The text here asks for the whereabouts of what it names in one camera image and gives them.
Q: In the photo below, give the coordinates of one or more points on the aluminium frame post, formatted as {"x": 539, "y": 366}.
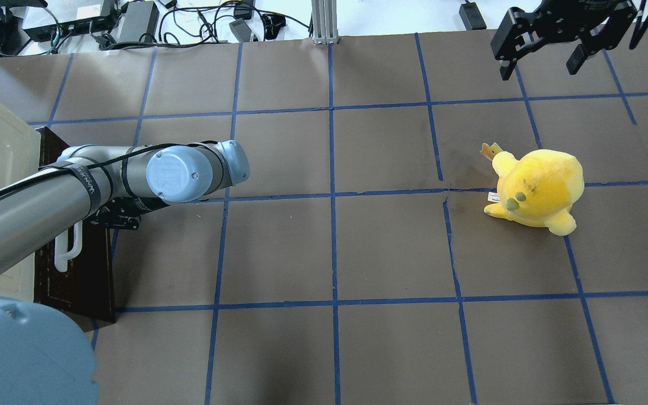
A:
{"x": 324, "y": 25}

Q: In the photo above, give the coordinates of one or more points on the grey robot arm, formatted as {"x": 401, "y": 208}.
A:
{"x": 73, "y": 189}

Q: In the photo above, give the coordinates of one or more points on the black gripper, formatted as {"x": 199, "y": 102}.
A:
{"x": 123, "y": 212}

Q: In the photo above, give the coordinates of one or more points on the black power adapter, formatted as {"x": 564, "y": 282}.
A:
{"x": 138, "y": 22}

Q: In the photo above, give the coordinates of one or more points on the white drawer handle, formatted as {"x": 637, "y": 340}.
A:
{"x": 68, "y": 246}

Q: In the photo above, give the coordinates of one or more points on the yellow plush toy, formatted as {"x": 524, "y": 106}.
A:
{"x": 538, "y": 190}

